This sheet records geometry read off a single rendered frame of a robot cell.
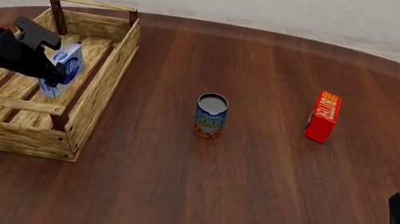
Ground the red butter box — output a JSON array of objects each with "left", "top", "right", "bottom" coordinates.
[{"left": 302, "top": 88, "right": 344, "bottom": 147}]

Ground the blue and white cream cheese box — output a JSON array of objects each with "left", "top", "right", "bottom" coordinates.
[{"left": 35, "top": 37, "right": 88, "bottom": 103}]

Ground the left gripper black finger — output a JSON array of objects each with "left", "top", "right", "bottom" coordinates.
[{"left": 41, "top": 64, "right": 73, "bottom": 91}]

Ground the blue soup tin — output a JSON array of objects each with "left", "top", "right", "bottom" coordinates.
[{"left": 192, "top": 90, "right": 231, "bottom": 142}]

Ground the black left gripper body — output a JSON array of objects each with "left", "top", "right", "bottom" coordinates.
[{"left": 0, "top": 26, "right": 64, "bottom": 82}]

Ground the wooden slat tray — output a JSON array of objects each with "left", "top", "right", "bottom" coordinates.
[{"left": 0, "top": 0, "right": 146, "bottom": 171}]

